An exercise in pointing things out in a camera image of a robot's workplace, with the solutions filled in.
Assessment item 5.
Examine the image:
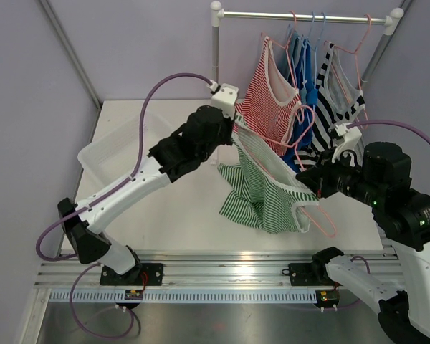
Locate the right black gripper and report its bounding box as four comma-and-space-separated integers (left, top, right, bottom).
297, 145, 384, 207

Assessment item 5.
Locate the pink hanger of green top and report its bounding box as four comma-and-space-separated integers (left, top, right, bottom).
232, 103, 337, 239

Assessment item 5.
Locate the green striped tank top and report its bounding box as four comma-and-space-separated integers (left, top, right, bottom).
218, 114, 319, 234

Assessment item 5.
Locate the red striped tank top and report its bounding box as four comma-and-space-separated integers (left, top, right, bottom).
236, 36, 301, 156

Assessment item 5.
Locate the royal blue tank top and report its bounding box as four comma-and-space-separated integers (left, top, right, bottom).
281, 35, 318, 169

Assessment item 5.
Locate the light blue hanger of teal top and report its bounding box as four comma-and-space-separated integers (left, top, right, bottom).
280, 12, 317, 98

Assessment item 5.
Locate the teal tank top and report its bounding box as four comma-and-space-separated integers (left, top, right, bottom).
278, 32, 303, 90

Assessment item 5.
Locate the pink hanger of red top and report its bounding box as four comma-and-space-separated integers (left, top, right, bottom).
278, 21, 317, 150

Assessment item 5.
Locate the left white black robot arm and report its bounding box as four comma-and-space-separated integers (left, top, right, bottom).
57, 105, 236, 285

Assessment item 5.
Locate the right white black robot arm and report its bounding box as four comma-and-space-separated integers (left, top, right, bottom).
297, 142, 430, 343

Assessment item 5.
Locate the black white striped tank top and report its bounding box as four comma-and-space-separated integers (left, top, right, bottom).
295, 43, 366, 168

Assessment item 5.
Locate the pink hanger of black top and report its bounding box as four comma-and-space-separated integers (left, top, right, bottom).
333, 14, 373, 123

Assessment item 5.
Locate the white plastic basket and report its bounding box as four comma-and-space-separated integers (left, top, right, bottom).
78, 110, 178, 188

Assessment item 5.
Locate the clothes rack with metal rod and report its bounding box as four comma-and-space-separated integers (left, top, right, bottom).
207, 0, 405, 166

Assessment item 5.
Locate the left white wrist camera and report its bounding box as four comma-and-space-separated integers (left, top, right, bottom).
209, 80, 239, 120

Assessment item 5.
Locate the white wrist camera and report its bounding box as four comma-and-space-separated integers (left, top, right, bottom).
209, 80, 239, 120
331, 123, 362, 163

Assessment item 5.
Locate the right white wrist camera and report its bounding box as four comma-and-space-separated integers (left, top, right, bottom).
331, 123, 362, 163

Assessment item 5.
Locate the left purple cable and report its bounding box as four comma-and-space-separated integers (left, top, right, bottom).
34, 72, 216, 340

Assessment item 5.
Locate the purple cable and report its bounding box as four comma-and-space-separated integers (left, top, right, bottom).
347, 120, 430, 287
34, 72, 216, 340

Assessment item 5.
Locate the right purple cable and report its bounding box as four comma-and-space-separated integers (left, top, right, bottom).
347, 120, 430, 287

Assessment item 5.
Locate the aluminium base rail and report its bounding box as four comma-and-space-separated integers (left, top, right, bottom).
34, 246, 405, 289

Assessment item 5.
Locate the white slotted cable duct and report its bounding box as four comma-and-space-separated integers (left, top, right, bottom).
49, 289, 317, 304

